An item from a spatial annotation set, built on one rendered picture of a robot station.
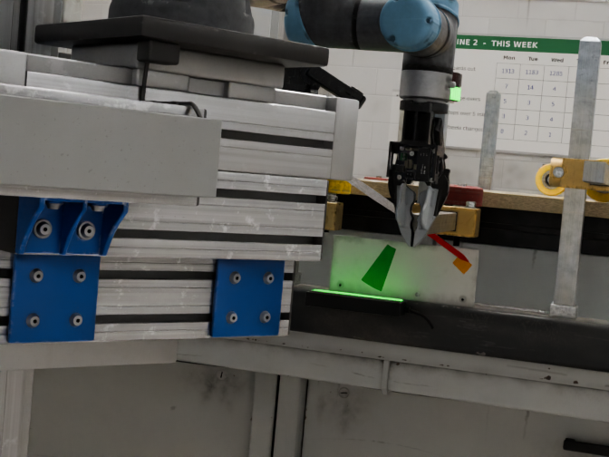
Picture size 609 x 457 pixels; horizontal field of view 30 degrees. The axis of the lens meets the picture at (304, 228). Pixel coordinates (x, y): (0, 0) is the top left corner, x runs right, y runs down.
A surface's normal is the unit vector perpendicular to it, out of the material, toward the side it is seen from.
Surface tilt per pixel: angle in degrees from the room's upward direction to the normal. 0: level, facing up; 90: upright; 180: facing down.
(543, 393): 90
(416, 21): 89
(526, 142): 90
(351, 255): 90
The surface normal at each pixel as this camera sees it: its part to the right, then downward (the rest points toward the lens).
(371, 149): -0.36, 0.02
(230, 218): 0.63, 0.10
